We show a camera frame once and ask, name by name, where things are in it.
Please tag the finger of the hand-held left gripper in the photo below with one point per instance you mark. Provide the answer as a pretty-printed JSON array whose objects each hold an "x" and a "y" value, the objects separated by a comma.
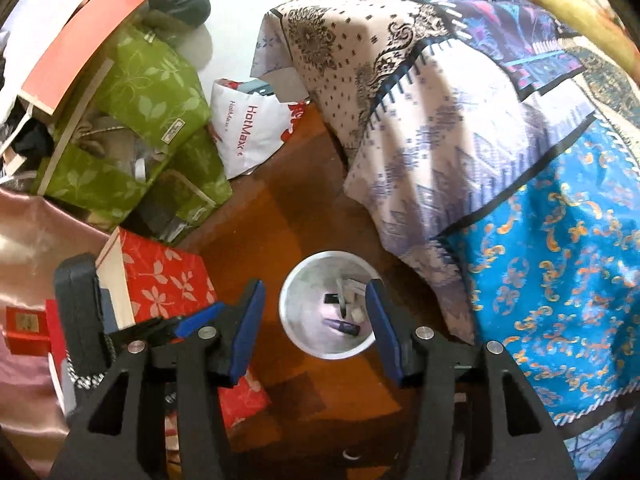
[{"x": 200, "y": 319}]

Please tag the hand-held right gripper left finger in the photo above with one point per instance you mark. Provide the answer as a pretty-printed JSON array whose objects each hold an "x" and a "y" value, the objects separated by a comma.
[{"x": 247, "y": 332}]

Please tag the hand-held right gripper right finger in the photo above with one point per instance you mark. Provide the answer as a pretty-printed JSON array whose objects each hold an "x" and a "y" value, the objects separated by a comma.
[{"x": 382, "y": 332}]

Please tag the white paper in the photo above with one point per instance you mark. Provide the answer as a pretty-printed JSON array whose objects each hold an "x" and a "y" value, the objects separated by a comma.
[{"x": 358, "y": 313}]

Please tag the purple tube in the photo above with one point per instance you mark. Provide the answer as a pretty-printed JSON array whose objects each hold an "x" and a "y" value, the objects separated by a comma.
[{"x": 342, "y": 327}]

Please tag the clear plastic wrapper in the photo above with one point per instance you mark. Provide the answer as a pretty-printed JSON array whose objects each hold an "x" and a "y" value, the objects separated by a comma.
[{"x": 350, "y": 290}]

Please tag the small black item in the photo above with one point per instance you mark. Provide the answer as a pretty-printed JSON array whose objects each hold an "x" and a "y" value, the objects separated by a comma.
[{"x": 334, "y": 299}]

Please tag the white plastic bucket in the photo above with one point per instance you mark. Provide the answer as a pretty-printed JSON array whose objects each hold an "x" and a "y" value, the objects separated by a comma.
[{"x": 310, "y": 340}]

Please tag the red floral box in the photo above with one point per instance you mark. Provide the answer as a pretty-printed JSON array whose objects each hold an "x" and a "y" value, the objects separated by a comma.
[
  {"x": 160, "y": 280},
  {"x": 245, "y": 400}
]

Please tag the small red box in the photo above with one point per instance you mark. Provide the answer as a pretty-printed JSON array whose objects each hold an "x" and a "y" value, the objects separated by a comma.
[{"x": 25, "y": 330}]

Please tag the pink satin cloth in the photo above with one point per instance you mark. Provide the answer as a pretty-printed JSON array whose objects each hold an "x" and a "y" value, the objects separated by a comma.
[{"x": 30, "y": 260}]

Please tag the green leaf-print bag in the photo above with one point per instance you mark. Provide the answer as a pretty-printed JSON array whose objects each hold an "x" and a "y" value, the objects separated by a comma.
[
  {"x": 90, "y": 185},
  {"x": 150, "y": 85}
]

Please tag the patchwork bedsheet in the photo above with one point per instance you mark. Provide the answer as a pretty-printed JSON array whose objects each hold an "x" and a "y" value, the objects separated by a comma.
[{"x": 475, "y": 160}]

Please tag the white plastic bag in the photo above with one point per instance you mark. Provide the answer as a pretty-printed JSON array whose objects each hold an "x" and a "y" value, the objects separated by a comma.
[{"x": 255, "y": 130}]

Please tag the orange cardboard box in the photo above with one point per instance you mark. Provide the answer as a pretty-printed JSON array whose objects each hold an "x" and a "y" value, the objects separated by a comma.
[{"x": 85, "y": 45}]

